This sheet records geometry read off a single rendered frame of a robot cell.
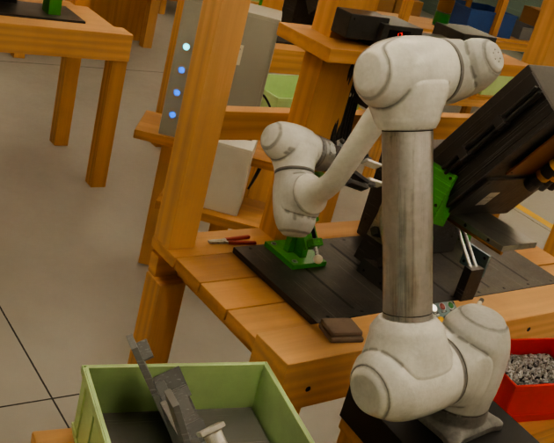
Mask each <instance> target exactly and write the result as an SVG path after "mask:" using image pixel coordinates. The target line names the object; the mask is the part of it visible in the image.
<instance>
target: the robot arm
mask: <svg viewBox="0 0 554 443"><path fill-rule="evenodd" d="M503 66H504V58H503V54H502V52H501V50H500V48H499V46H498V45H497V44H496V43H494V42H492V41H491V40H488V39H482V38H471V39H468V40H465V41H463V40H460V39H443V38H435V37H431V36H424V35H405V36H396V37H391V38H388V39H385V40H380V41H378V42H376V43H374V44H373V45H371V46H369V47H367V48H366V49H365V50H364V51H363V52H362V53H361V54H360V55H359V57H358V59H357V61H356V63H355V65H354V72H353V81H354V88H355V90H356V92H357V94H358V95H359V97H360V98H361V100H362V101H363V102H364V103H365V104H366V105H368V108H367V110H366V111H365V112H364V113H363V114H362V116H361V118H360V119H359V121H358V122H357V124H356V126H355V127H354V129H353V131H352V133H351V134H350V135H349V137H348V138H347V140H346V141H345V140H344V139H343V138H341V139H339V140H337V141H335V144H334V143H333V142H332V141H331V140H328V139H326V138H324V137H322V136H320V135H318V134H314V132H312V131H311V130H309V129H308V128H306V127H303V126H300V125H297V124H295V123H290V122H286V121H278V122H275V123H272V124H270V125H268V126H267V127H266V128H265V129H264V131H263V132H262V135H261V137H260V145H261V147H262V149H263V150H264V151H265V153H266V154H267V155H268V156H269V157H271V160H272V163H273V169H274V181H273V217H274V220H275V224H276V226H277V228H278V230H279V231H280V232H281V233H282V234H283V235H284V236H290V237H306V236H307V235H308V234H310V232H311V231H312V230H313V228H314V226H315V224H316V218H317V217H318V216H319V214H320V212H322V211H323V210H324V208H325V207H326V204H327V200H329V199H330V198H332V197H333V196H334V195H335V194H336V193H338V192H339V191H340V190H341V189H342V187H343V186H344V185H345V186H348V187H351V188H353V189H355V190H358V191H361V192H362V191H364V190H367V189H368V188H369V187H370V188H371V187H376V188H377V187H380V186H381V187H382V229H383V312H382V313H380V314H379V315H378V316H377V317H376V318H375V319H374V321H373V322H372V323H371V324H370V325H369V331H368V335H367V339H366V342H365V345H364V347H363V350H362V353H361V354H360V355H359V356H358V357H357V359H356V361H355V362H354V365H353V368H352V371H351V374H350V389H351V393H352V396H353V399H354V401H355V403H356V404H357V405H358V407H359V408H360V409H361V410H362V411H363V412H365V413H367V414H369V415H370V416H372V417H374V418H380V419H383V420H386V421H390V422H405V421H411V420H414V419H418V421H420V422H421V423H422V424H423V425H425V426H426V427H427V428H428V429H429V430H430V431H432V432H433V433H434V434H435V435H437V436H438V437H439V438H440V439H441V440H442V441H443V443H466V442H468V441H471V440H473V439H475V438H478V437H480V436H482V435H485V434H487V433H488V432H496V431H500V430H501V428H502V426H503V422H502V421H501V420H500V419H499V418H497V417H495V416H494V415H493V414H491V413H490V412H488V410H489V408H490V406H491V403H492V401H493V399H494V397H495V396H496V394H497V392H498V389H499V386H500V384H501V382H502V379H503V376H504V373H505V372H506V369H507V363H508V360H509V357H510V351H511V339H510V332H509V328H508V326H507V324H506V322H505V320H504V318H503V317H502V316H501V315H500V314H499V313H498V312H496V311H495V310H493V309H490V308H488V307H486V306H484V305H480V304H476V303H470V304H466V305H462V306H459V307H458V308H456V309H454V310H452V311H451V312H449V313H448V314H447V315H446V316H445V317H444V320H443V322H441V321H440V320H439V319H438V318H437V316H436V315H434V314H433V218H434V128H436V127H437V126H438V124H439V122H440V120H441V114H442V111H443V108H444V106H445V105H449V104H454V103H455V102H458V101H460V100H463V99H465V98H468V97H470V96H473V95H475V94H477V93H479V92H480V91H483V90H484V89H486V88H487V87H488V86H489V85H490V84H492V83H493V82H494V81H495V80H496V78H497V77H498V76H499V75H500V73H501V70H502V68H503ZM381 134H382V163H378V162H376V161H373V160H372V158H371V157H369V156H368V152H369V151H370V149H371V148H372V146H373V145H374V144H375V142H376V140H377V139H378V138H379V136H380V135H381ZM360 164H362V165H365V166H367V167H369V168H372V169H377V168H380V167H382V181H380V180H377V179H374V178H371V177H369V178H365V177H364V176H362V175H361V174H360V173H359V172H358V171H356V169H357V168H358V166H359V165H360ZM315 171H326V173H325V174H324V175H323V176H322V177H320V178H319V177H317V176H316V175H314V172H315Z"/></svg>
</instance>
